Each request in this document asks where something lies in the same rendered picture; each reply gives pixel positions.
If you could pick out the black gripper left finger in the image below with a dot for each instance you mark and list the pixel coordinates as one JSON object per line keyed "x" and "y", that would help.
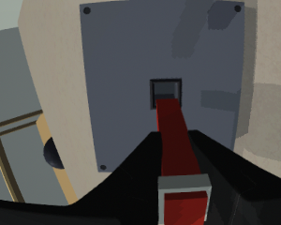
{"x": 129, "y": 196}

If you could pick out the grey sloped panel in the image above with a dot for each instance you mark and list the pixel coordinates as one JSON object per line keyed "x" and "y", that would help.
{"x": 136, "y": 51}

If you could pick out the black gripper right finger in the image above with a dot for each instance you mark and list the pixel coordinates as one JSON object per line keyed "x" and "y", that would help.
{"x": 242, "y": 193}

